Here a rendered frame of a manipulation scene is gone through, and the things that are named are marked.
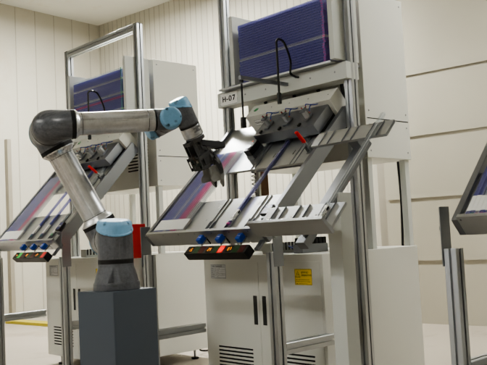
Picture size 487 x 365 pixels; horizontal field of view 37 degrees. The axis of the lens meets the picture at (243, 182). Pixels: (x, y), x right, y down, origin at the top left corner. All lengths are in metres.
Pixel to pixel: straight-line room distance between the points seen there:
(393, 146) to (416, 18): 2.48
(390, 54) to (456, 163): 2.12
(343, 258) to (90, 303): 0.83
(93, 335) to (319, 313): 0.90
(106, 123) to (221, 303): 1.14
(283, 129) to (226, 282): 0.71
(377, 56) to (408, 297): 1.04
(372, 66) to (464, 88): 2.21
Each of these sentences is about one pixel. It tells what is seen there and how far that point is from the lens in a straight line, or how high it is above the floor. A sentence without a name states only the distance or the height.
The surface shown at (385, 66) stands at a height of 1.41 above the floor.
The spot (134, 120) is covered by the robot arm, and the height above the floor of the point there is 1.10.
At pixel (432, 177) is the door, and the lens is 5.41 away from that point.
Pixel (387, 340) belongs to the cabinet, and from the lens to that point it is 3.16.
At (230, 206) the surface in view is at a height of 0.82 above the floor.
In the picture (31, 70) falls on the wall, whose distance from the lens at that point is 7.46.
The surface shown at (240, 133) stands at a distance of 3.40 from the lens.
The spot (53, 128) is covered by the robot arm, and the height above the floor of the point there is 1.08.
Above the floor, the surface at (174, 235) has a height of 0.72.
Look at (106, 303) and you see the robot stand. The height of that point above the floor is 0.51.
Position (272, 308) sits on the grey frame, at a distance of 2.61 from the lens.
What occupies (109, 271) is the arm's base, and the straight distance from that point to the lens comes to 2.39.
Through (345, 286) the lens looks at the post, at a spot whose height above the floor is 0.52.
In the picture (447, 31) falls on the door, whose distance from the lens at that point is 5.49.
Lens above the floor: 0.71
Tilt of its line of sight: 4 degrees up
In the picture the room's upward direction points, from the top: 3 degrees counter-clockwise
